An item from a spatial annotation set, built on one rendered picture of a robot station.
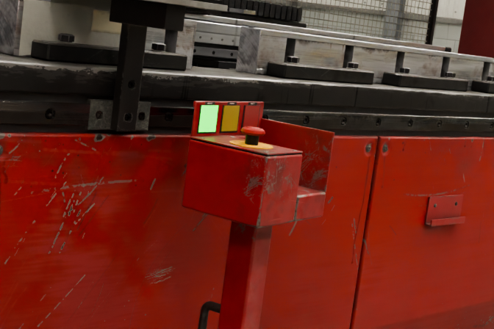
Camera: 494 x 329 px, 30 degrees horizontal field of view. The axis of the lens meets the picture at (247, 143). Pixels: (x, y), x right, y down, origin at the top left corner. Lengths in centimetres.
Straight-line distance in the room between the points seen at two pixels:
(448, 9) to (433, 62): 705
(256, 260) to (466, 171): 95
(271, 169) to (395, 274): 85
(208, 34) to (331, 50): 30
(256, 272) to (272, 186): 19
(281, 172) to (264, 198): 6
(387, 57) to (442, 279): 59
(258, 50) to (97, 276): 61
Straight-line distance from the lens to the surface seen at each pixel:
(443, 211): 234
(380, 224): 214
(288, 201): 151
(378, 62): 223
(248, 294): 158
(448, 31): 946
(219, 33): 219
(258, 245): 156
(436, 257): 237
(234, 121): 160
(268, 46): 194
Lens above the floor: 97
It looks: 7 degrees down
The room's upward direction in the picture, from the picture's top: 7 degrees clockwise
